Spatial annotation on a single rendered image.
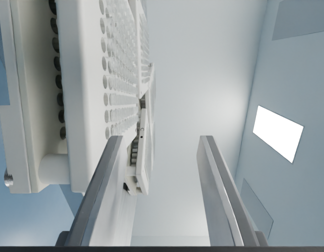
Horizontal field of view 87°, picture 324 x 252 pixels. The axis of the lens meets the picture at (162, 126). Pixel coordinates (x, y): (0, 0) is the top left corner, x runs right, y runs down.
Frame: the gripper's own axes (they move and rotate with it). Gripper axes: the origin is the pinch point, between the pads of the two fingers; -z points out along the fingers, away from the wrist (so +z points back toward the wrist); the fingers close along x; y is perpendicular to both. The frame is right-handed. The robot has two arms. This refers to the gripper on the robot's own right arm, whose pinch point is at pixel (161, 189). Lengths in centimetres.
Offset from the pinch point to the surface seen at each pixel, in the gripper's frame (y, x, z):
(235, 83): 159, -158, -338
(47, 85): -0.9, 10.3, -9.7
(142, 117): 28, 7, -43
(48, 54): -3.0, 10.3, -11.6
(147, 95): 29, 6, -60
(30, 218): 125, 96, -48
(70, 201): 20.5, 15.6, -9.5
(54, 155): 3.8, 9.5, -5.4
